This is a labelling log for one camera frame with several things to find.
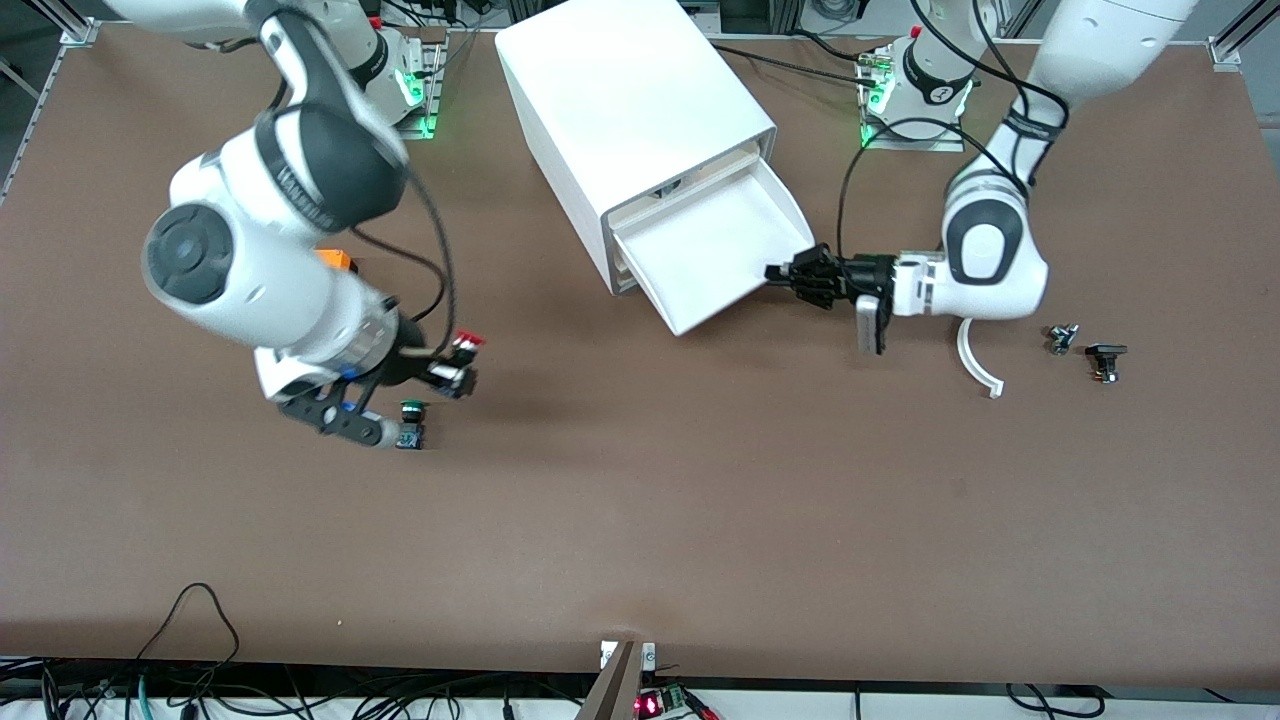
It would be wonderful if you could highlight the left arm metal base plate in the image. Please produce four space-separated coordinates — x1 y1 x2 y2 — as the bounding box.
858 45 967 153

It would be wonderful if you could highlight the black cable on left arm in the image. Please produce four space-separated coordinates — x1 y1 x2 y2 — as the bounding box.
836 0 1071 261

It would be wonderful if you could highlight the aluminium frame profile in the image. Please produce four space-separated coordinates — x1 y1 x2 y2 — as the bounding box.
28 0 101 47
1205 0 1280 69

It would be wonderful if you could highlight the small black button part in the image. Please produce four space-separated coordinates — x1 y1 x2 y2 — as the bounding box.
1085 342 1129 386

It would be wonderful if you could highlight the black cable tangle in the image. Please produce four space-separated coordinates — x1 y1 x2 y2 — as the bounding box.
0 655 601 720

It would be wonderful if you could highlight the white drawer cabinet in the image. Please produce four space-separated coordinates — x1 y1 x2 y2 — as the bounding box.
494 0 779 297

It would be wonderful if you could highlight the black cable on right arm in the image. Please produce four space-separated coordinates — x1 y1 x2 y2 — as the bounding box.
270 80 459 351

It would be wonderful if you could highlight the green circuit board red LED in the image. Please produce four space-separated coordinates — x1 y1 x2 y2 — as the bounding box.
635 685 693 720

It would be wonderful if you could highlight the red push button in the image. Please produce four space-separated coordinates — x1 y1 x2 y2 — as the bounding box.
434 330 488 399

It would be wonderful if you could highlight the brown angled stand post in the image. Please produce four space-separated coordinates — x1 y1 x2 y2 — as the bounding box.
575 640 641 720

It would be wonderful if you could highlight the white curved plastic part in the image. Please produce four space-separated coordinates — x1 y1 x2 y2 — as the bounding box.
957 318 1006 399

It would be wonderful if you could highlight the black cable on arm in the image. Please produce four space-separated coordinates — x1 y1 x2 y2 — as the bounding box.
836 0 1071 261
270 80 459 351

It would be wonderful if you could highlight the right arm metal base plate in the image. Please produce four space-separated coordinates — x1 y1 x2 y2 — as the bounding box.
385 28 448 140

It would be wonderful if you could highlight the black cable at table edge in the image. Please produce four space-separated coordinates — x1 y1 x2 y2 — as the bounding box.
1005 683 1106 720

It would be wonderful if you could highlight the black looped cable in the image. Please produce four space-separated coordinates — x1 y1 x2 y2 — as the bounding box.
135 583 242 666

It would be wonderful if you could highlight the black cable behind cabinet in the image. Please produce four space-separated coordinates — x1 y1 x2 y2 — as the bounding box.
700 30 886 81

